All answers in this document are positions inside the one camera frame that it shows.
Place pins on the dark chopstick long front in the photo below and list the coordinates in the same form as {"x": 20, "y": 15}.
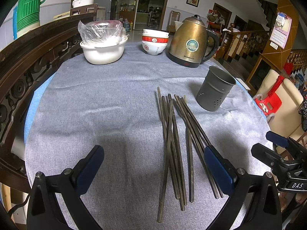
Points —
{"x": 167, "y": 162}

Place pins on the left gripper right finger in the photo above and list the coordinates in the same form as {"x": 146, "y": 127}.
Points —
{"x": 264, "y": 211}

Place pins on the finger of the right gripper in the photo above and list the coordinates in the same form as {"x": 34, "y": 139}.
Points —
{"x": 271, "y": 159}
{"x": 291, "y": 145}

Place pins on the white rice cooker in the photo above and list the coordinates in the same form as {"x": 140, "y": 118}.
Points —
{"x": 80, "y": 3}

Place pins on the dark carved wooden chair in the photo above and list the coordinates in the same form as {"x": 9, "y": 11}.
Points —
{"x": 27, "y": 63}

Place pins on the clear plastic bag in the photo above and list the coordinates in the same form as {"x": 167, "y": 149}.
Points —
{"x": 102, "y": 33}

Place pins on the dark chopstick pair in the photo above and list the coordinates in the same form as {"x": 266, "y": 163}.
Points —
{"x": 191, "y": 128}

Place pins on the brass electric kettle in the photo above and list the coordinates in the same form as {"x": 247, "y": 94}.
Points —
{"x": 193, "y": 44}

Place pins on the cream armchair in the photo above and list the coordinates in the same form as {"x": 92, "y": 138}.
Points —
{"x": 287, "y": 120}

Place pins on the grey metal utensil holder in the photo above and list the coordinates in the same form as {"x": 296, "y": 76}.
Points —
{"x": 216, "y": 86}

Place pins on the wall calendar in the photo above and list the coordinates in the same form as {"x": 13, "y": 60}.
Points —
{"x": 281, "y": 31}

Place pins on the white red stacked bowls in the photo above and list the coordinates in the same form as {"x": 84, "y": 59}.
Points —
{"x": 154, "y": 42}

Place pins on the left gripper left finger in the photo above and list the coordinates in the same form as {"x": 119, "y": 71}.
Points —
{"x": 44, "y": 211}

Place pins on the grey table cloth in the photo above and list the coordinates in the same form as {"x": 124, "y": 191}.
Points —
{"x": 115, "y": 106}

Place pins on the green plastic thermos jug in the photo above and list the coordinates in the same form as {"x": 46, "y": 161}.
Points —
{"x": 28, "y": 16}

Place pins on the red plastic stool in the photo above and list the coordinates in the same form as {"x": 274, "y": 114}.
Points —
{"x": 270, "y": 104}

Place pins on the white ceramic pot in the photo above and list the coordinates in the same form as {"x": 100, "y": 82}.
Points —
{"x": 100, "y": 54}

